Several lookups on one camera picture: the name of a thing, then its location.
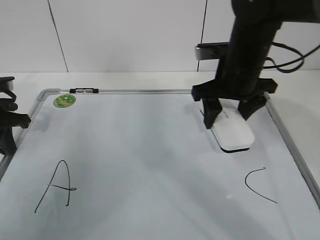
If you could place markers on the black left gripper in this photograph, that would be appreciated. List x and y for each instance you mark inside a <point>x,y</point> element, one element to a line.
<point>8,119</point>

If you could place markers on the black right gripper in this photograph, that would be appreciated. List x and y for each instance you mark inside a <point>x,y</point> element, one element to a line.
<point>250,94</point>

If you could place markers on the white rectangular board eraser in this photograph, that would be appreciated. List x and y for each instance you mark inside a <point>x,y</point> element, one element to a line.
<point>232,132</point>

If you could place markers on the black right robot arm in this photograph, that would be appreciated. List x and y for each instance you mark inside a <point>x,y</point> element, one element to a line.
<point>242,58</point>

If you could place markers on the round green magnet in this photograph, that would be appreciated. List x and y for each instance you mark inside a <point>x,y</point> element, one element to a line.
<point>64,101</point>

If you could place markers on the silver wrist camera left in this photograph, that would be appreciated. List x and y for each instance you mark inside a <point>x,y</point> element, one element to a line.
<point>6,83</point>

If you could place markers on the white board with aluminium frame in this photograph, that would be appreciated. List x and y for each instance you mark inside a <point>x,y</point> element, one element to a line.
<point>140,165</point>

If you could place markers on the black and silver frame clip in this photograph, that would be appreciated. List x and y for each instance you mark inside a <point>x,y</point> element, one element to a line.
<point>84,90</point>

